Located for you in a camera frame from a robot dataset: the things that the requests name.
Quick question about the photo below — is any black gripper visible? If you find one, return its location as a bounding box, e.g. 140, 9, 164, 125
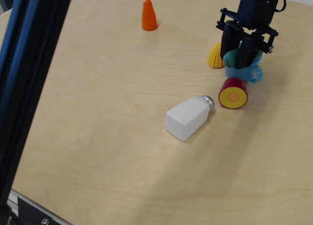
216, 0, 279, 69

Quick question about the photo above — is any green toy cucumber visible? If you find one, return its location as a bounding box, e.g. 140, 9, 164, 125
223, 48, 263, 68

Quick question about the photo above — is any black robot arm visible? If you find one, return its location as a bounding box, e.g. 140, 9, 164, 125
0, 0, 279, 225

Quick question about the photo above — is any blue plastic cup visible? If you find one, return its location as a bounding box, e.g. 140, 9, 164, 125
225, 56, 264, 84

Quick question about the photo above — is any yellow toy corn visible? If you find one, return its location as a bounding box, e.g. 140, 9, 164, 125
207, 43, 224, 68

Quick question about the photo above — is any red yellow toy cylinder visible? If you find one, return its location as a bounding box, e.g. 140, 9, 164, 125
218, 78, 248, 109

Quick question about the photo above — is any orange toy carrot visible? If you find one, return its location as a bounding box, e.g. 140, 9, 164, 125
141, 0, 158, 31

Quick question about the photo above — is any white salt shaker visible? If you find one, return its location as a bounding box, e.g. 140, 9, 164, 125
166, 95, 215, 142

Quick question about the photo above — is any black corner bracket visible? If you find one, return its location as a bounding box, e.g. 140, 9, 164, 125
18, 197, 64, 225

